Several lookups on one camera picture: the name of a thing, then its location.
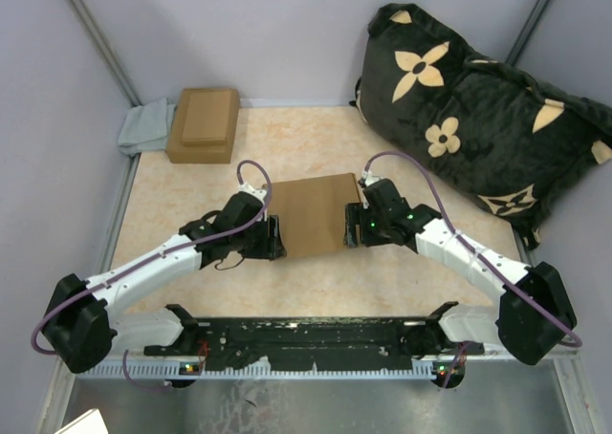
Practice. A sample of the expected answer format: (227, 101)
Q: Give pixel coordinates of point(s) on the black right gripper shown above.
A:
(356, 214)

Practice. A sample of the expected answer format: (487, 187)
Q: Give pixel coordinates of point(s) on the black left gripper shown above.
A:
(271, 249)

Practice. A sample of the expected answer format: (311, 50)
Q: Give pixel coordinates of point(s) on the brown cardboard box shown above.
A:
(311, 213)

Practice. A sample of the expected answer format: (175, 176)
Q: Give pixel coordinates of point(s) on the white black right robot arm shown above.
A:
(531, 312)

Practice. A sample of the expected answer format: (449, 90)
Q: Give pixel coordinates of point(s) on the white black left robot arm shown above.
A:
(87, 321)

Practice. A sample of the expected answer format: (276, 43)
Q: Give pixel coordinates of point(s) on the large folded cardboard box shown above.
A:
(221, 154)

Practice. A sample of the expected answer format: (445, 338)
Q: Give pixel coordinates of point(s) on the small folded cardboard box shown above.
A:
(207, 118)

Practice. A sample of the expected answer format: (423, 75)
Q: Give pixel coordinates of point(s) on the black floral plush pillow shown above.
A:
(509, 142)

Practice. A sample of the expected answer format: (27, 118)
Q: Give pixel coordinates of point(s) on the grey folded cloth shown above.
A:
(147, 127)

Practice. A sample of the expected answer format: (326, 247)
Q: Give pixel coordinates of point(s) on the white paper sheet corner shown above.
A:
(90, 422)

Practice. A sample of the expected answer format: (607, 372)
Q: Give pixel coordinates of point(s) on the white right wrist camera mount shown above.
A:
(368, 178)

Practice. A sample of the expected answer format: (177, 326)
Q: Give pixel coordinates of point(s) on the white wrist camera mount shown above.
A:
(368, 178)
(252, 189)

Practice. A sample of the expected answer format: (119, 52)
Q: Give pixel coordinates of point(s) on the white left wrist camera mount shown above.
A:
(252, 189)

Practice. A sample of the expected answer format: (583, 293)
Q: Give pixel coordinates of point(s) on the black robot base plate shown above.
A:
(298, 343)

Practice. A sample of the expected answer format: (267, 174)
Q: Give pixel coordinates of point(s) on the white slotted cable duct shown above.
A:
(163, 369)

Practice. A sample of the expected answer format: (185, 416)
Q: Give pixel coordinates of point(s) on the right aluminium corner post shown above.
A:
(527, 31)

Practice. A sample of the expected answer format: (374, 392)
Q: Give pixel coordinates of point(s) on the aluminium corner post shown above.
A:
(527, 31)
(105, 51)

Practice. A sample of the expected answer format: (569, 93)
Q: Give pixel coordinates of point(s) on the left aluminium corner post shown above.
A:
(105, 51)

